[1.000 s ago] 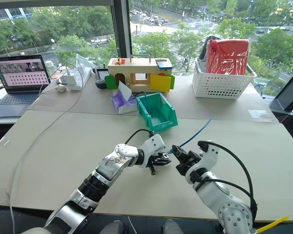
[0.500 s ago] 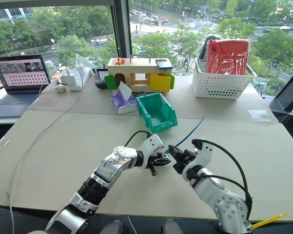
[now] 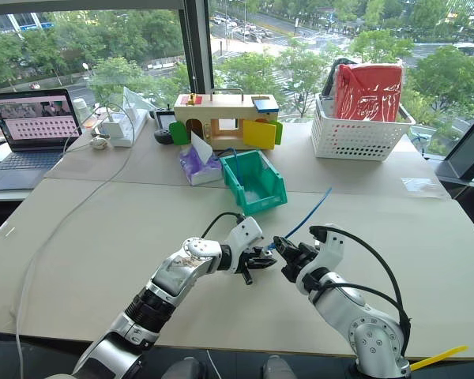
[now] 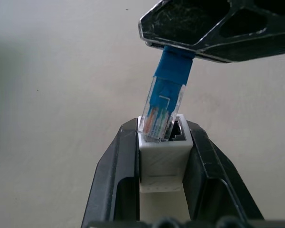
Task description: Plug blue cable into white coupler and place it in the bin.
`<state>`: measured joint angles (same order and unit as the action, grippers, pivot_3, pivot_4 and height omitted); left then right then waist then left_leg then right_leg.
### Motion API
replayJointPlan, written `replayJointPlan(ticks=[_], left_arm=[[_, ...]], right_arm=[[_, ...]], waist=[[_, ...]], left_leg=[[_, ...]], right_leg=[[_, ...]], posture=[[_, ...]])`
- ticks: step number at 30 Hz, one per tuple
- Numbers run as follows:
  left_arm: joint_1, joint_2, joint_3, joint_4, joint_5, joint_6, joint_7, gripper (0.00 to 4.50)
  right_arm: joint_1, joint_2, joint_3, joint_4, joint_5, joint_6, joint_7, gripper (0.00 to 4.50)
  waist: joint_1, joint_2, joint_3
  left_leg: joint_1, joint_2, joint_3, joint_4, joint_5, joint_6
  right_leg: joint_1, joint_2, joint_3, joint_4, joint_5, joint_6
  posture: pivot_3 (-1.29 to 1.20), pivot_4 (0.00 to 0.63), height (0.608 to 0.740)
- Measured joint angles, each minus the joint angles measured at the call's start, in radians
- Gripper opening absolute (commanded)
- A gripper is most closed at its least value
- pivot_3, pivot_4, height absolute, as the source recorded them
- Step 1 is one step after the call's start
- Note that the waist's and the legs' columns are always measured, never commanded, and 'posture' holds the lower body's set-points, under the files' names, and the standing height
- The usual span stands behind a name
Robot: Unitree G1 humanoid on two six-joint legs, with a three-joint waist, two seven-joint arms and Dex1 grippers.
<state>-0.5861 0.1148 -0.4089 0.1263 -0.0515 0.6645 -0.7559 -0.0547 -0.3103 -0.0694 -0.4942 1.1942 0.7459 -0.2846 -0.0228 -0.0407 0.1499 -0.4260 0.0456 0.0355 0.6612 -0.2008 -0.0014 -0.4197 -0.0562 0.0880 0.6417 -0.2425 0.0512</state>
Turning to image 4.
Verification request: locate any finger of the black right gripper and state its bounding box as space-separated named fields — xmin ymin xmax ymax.
xmin=138 ymin=0 xmax=285 ymax=64

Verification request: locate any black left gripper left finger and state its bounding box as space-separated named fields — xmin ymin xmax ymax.
xmin=80 ymin=118 xmax=141 ymax=228

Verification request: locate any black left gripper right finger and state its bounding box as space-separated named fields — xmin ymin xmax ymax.
xmin=182 ymin=122 xmax=265 ymax=224

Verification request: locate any blue ethernet cable plug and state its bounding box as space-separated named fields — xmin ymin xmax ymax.
xmin=137 ymin=45 xmax=196 ymax=144

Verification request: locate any white network coupler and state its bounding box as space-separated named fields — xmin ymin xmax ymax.
xmin=137 ymin=114 xmax=194 ymax=193

